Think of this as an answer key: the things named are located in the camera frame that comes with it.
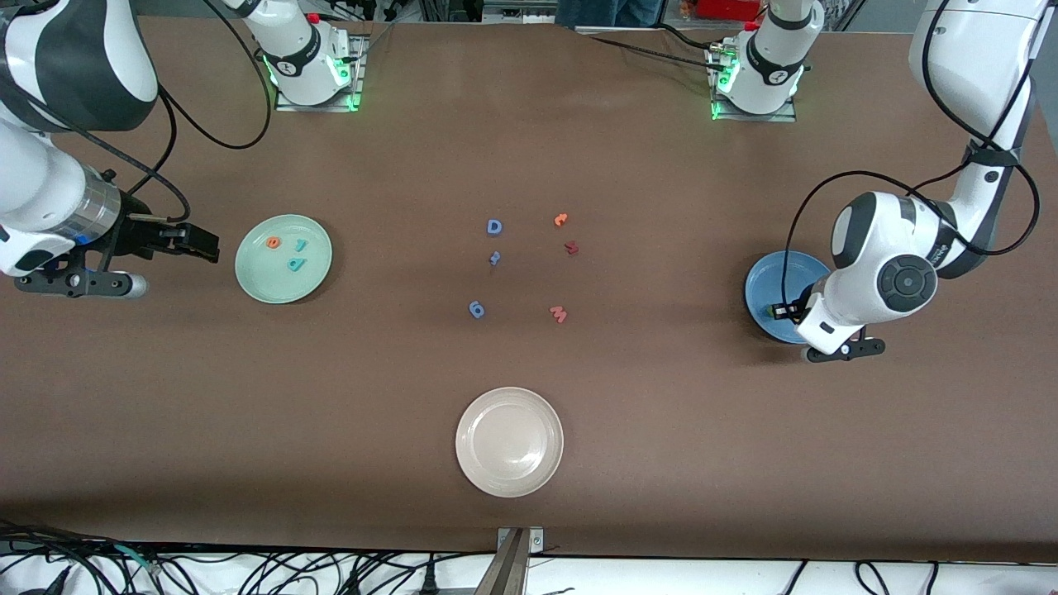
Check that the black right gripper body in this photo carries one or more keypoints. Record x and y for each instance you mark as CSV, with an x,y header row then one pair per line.
x,y
139,232

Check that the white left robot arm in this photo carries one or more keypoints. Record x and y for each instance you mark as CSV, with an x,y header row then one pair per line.
x,y
975,58

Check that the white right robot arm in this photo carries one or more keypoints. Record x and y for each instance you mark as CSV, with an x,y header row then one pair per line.
x,y
50,190

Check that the blue plate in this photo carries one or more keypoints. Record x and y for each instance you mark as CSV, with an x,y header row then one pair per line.
x,y
764,285

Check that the pale green plate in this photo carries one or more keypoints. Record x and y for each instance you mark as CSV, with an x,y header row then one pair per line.
x,y
264,281

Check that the pink foam letter w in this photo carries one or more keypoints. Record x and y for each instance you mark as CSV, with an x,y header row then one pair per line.
x,y
559,316

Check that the blue foam digit 6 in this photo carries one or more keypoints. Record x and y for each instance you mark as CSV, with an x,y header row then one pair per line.
x,y
472,309

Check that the blue foam letter D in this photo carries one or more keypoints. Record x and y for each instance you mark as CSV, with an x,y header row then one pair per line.
x,y
488,226

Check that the red box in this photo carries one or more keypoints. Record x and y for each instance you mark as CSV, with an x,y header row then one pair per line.
x,y
727,8

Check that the beige plate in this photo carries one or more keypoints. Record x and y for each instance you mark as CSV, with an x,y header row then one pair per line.
x,y
509,442

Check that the person in blue jeans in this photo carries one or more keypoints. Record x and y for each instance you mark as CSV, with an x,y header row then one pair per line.
x,y
607,12

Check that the black power plug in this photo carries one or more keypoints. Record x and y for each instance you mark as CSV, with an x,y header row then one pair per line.
x,y
58,583
429,583

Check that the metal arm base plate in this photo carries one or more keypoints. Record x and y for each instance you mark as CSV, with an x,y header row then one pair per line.
x,y
359,62
785,116

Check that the small metal bracket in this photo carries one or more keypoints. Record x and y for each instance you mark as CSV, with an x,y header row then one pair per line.
x,y
537,541

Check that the aluminium profile post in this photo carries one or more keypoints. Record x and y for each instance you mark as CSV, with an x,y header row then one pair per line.
x,y
506,574

